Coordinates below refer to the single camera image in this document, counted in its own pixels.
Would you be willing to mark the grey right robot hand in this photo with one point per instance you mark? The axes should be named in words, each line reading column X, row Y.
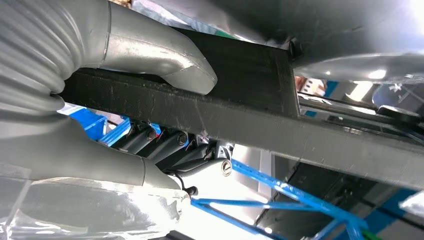
column 82, row 172

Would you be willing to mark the blue metal shelf rack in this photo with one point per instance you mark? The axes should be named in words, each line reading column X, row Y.
column 298, row 194

